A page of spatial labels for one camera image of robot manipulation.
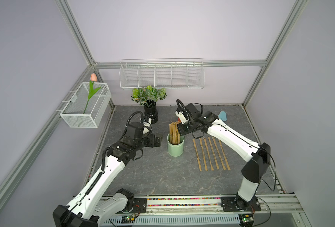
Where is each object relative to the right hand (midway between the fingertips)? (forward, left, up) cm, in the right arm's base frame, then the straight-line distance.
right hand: (178, 128), depth 81 cm
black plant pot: (+21, +19, -8) cm, 29 cm away
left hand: (-7, +13, +3) cm, 15 cm away
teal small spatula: (+26, -37, -19) cm, 49 cm away
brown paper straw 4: (-13, -28, -21) cm, 37 cm away
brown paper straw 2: (-7, -20, -20) cm, 29 cm away
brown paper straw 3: (-6, -24, -21) cm, 32 cm away
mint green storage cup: (-7, +2, -14) cm, 15 cm away
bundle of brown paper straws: (0, +2, -8) cm, 8 cm away
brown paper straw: (-6, -13, -21) cm, 25 cm away
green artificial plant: (+23, +21, +5) cm, 32 cm away
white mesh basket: (+9, +52, +11) cm, 54 cm away
